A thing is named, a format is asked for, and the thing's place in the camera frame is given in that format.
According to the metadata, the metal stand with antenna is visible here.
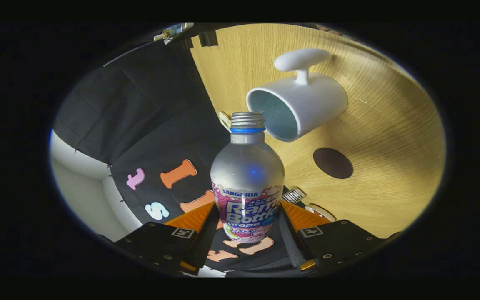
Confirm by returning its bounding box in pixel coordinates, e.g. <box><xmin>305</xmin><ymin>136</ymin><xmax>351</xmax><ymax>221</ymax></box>
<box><xmin>153</xmin><ymin>23</ymin><xmax>195</xmax><ymax>44</ymax></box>

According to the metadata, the wooden table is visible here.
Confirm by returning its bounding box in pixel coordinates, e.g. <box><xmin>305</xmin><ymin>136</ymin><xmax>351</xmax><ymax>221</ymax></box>
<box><xmin>190</xmin><ymin>24</ymin><xmax>447</xmax><ymax>239</ymax></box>

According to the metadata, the silver juice bottle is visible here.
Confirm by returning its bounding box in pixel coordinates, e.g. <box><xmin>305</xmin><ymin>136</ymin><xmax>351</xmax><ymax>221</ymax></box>
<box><xmin>210</xmin><ymin>112</ymin><xmax>285</xmax><ymax>243</ymax></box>

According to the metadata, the black backdrop cloth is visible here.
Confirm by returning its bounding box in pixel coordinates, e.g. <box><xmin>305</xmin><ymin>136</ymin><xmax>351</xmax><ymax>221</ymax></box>
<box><xmin>52</xmin><ymin>40</ymin><xmax>307</xmax><ymax>276</ymax></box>

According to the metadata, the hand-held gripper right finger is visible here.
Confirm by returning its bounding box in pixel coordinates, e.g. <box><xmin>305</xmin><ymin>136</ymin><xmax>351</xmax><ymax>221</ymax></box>
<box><xmin>280</xmin><ymin>200</ymin><xmax>393</xmax><ymax>274</ymax></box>

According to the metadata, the metal utensil holder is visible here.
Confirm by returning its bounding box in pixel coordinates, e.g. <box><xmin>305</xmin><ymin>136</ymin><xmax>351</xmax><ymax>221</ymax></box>
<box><xmin>282</xmin><ymin>187</ymin><xmax>307</xmax><ymax>205</ymax></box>

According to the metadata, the dark round coaster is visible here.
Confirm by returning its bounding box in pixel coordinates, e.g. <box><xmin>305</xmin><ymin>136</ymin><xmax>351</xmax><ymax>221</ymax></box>
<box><xmin>313</xmin><ymin>147</ymin><xmax>354</xmax><ymax>180</ymax></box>

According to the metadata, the white cup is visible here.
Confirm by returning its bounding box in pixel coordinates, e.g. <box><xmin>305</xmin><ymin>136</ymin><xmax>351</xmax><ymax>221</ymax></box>
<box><xmin>246</xmin><ymin>48</ymin><xmax>349</xmax><ymax>143</ymax></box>

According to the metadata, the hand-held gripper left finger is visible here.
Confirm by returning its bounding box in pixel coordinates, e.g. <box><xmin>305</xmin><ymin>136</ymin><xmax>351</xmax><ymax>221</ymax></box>
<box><xmin>115</xmin><ymin>201</ymin><xmax>222</xmax><ymax>276</ymax></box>

